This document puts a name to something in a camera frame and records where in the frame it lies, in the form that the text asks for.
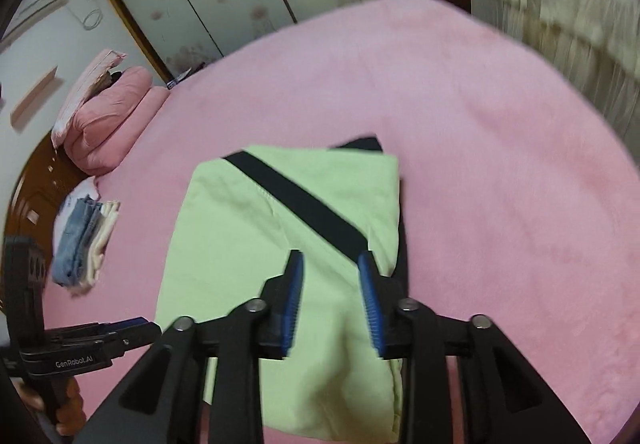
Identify folded blue jeans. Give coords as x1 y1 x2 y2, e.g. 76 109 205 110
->
51 194 103 287

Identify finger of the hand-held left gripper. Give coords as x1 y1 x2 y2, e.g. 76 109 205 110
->
101 321 163 360
47 317 151 343

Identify person's left hand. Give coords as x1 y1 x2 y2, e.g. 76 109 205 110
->
14 376 84 436

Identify pink plush bed blanket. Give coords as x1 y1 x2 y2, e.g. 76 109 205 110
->
50 0 636 444

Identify white printed pillow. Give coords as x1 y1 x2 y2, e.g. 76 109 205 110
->
52 175 101 245

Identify wooden wall shelf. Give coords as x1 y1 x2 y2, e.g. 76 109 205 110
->
10 66 60 130

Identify folded pink quilt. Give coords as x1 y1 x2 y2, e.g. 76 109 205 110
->
62 66 171 176

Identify lace-covered furniture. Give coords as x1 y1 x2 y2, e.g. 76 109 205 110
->
465 0 640 150

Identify small dark packet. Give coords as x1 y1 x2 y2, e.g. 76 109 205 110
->
167 69 196 90

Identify pink lace-trimmed pillow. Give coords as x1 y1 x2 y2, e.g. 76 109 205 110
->
50 49 128 147

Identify white air conditioner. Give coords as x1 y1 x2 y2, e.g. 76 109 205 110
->
0 0 71 42

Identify wooden headboard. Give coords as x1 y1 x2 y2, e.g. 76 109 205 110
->
2 129 86 245

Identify green and black hooded jacket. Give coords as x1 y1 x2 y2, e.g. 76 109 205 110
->
155 134 411 442

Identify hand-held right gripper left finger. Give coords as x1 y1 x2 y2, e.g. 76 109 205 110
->
75 249 306 444

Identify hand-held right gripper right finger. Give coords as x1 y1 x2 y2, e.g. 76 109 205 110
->
356 249 593 444

